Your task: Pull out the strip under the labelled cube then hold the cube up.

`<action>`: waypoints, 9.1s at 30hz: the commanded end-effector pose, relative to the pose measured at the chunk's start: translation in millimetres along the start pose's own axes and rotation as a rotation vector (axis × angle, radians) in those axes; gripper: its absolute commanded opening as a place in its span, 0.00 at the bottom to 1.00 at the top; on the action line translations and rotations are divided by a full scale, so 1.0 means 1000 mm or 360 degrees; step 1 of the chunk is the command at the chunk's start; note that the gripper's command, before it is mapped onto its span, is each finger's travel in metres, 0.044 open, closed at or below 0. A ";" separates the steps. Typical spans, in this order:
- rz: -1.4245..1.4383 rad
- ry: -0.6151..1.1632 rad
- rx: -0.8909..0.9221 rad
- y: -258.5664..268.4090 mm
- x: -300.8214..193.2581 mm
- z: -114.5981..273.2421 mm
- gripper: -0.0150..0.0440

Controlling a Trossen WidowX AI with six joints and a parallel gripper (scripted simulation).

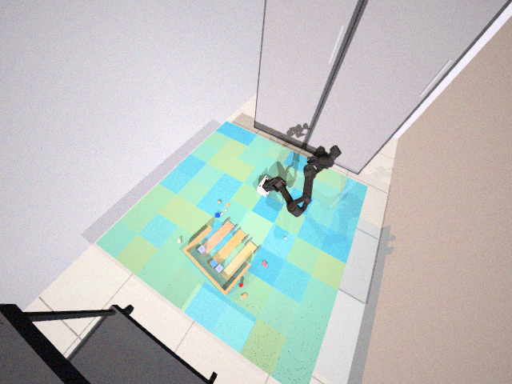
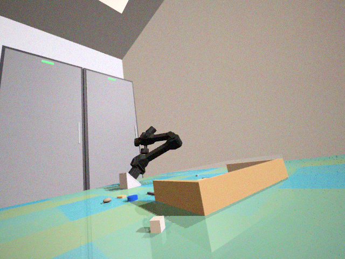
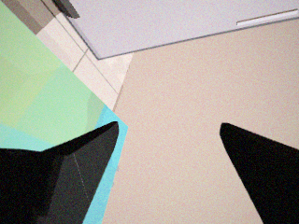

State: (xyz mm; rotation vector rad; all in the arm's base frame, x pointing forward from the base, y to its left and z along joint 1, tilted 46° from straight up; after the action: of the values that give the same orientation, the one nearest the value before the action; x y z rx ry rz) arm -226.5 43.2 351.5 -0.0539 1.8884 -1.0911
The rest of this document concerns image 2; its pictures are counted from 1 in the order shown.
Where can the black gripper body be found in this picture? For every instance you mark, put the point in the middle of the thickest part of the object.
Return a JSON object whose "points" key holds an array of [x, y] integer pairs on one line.
{"points": [[144, 150]]}

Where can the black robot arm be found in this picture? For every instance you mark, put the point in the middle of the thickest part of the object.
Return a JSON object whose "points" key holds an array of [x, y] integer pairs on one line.
{"points": [[139, 162]]}

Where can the beige cube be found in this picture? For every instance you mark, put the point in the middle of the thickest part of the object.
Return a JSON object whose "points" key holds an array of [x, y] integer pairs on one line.
{"points": [[157, 224]]}

